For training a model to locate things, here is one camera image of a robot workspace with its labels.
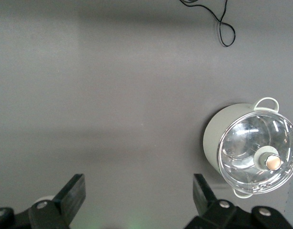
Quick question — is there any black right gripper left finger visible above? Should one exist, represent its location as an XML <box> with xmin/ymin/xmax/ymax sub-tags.
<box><xmin>0</xmin><ymin>173</ymin><xmax>86</xmax><ymax>229</ymax></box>

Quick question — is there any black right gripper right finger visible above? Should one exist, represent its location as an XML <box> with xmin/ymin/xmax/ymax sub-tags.
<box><xmin>184</xmin><ymin>173</ymin><xmax>293</xmax><ymax>229</ymax></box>

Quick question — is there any sage green cooking pot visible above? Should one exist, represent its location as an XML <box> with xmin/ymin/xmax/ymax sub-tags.
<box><xmin>203</xmin><ymin>97</ymin><xmax>280</xmax><ymax>198</ymax></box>

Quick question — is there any glass lid with beige knob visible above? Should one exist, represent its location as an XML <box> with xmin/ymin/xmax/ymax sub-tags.
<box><xmin>217</xmin><ymin>111</ymin><xmax>293</xmax><ymax>194</ymax></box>

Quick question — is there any dark grey table cloth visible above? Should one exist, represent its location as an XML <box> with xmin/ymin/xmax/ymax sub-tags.
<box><xmin>0</xmin><ymin>0</ymin><xmax>293</xmax><ymax>229</ymax></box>

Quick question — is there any thin black loose cable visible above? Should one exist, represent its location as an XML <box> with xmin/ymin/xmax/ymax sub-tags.
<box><xmin>179</xmin><ymin>0</ymin><xmax>235</xmax><ymax>47</ymax></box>

